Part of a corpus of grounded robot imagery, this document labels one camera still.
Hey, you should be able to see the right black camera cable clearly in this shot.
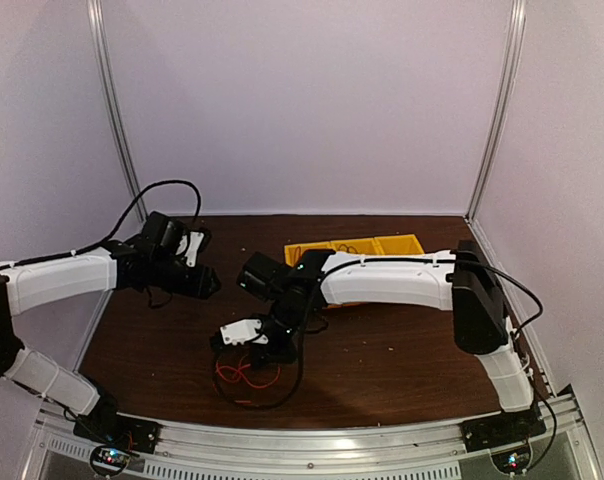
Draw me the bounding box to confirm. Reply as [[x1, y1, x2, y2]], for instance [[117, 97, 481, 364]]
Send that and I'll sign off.
[[209, 294, 331, 410]]

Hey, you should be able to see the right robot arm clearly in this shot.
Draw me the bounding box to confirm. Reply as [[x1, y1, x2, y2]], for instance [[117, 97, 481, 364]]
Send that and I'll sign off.
[[219, 241, 535, 442]]

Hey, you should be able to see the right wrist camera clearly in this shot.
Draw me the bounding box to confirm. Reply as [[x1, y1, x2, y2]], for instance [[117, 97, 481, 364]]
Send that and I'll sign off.
[[210, 317, 269, 351]]

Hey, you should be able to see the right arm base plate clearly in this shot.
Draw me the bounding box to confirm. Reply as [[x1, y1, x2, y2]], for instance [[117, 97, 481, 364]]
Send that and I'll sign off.
[[461, 411, 546, 452]]

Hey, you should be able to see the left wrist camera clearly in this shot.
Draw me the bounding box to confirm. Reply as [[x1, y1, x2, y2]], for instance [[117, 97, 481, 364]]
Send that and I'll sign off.
[[178, 227, 212, 268]]

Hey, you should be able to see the right aluminium frame post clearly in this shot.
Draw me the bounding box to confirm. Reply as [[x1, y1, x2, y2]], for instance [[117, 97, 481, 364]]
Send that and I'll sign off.
[[465, 0, 527, 224]]

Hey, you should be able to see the left black camera cable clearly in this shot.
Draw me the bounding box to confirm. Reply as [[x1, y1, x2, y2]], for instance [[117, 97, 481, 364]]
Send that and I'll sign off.
[[11, 180, 203, 266]]

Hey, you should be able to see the front aluminium rail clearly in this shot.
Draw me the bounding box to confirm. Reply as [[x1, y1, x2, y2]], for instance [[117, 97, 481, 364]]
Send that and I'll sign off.
[[17, 394, 604, 479]]

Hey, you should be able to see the left aluminium frame post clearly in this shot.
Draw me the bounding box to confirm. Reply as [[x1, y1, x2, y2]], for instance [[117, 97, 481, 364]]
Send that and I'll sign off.
[[86, 0, 142, 199]]

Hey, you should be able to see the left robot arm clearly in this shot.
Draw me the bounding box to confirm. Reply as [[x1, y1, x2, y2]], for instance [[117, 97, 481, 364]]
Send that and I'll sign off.
[[0, 212, 220, 444]]

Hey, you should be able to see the black camera cable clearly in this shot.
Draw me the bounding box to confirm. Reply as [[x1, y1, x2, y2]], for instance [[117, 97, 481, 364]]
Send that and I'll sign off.
[[209, 294, 331, 410], [11, 180, 203, 266]]

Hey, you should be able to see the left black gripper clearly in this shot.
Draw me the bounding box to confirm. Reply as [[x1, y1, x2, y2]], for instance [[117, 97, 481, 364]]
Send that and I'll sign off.
[[150, 254, 221, 299]]

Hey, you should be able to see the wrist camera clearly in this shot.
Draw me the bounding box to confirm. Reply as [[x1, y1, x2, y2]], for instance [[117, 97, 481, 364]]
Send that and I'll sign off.
[[210, 317, 269, 351], [178, 227, 212, 268]]

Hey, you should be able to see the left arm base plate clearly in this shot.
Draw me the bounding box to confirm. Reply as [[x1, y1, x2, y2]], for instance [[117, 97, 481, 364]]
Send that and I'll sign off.
[[73, 415, 160, 454]]

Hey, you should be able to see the aluminium frame post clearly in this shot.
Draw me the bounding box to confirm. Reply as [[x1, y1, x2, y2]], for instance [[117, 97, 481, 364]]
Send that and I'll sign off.
[[86, 0, 142, 199], [465, 0, 527, 224]]

